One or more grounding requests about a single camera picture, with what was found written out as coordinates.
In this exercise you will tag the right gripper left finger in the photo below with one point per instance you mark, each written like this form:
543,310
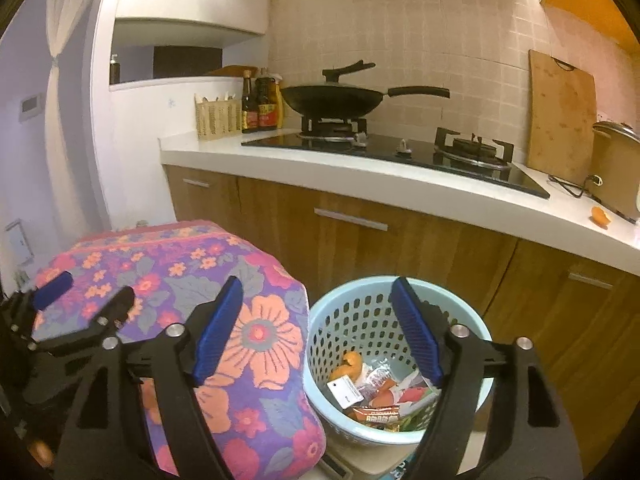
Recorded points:
106,437

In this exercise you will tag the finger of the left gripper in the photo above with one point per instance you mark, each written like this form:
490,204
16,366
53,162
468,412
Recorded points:
105,323
48,293

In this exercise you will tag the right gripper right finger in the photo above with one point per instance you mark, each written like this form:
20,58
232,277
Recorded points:
529,435

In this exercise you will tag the orange snack wrapper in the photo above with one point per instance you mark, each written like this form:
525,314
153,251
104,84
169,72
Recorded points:
387,418

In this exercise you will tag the orange peel piece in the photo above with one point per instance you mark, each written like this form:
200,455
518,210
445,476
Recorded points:
351,366

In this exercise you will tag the wooden kitchen cabinet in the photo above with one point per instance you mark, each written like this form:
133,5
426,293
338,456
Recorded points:
582,315

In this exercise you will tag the white paper tag trash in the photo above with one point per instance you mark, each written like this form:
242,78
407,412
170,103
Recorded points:
344,392

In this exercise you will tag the light blue trash basket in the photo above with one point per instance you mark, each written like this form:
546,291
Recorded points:
357,316

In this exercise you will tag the white countertop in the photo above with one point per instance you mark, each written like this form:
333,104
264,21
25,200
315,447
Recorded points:
558,221

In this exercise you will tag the woven utensil basket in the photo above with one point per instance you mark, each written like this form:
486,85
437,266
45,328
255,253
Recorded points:
218,118

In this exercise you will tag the small orange peel on counter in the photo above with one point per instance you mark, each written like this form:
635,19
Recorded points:
599,217

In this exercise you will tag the dark sauce bottle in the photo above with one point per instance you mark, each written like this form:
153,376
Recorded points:
267,100
249,106

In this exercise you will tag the beige rice cooker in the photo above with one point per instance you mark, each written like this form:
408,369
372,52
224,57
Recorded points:
615,160

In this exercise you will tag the black gas stove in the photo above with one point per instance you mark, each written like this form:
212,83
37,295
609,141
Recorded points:
490,161

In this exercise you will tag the black wok pan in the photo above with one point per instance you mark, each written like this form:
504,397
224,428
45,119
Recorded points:
342,101

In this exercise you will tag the wooden cutting board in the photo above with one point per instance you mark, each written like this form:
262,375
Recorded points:
563,109

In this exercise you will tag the wall switch panel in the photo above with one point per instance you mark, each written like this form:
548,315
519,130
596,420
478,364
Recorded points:
31,107

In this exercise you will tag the black pan lid handle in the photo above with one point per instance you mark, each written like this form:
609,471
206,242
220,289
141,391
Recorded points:
334,74

